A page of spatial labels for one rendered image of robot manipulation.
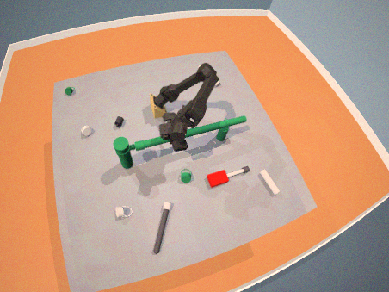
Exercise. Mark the dark grey rod with white tip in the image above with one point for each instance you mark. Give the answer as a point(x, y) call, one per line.
point(160, 234)

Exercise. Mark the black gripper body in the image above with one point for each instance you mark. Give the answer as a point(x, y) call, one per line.
point(177, 146)

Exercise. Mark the green cylindrical rail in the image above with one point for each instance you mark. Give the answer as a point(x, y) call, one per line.
point(198, 130)

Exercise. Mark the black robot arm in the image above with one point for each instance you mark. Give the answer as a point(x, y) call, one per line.
point(195, 108)

